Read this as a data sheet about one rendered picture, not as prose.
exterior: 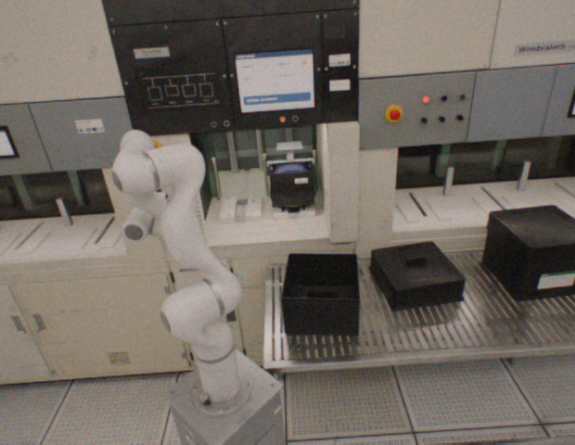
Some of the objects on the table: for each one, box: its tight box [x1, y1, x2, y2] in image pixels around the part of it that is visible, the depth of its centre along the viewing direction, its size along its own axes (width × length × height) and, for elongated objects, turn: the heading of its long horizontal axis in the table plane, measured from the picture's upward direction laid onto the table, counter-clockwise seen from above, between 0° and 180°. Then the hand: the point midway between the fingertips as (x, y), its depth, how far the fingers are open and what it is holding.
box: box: [481, 205, 575, 301], centre depth 167 cm, size 29×29×25 cm
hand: (157, 191), depth 165 cm, fingers closed
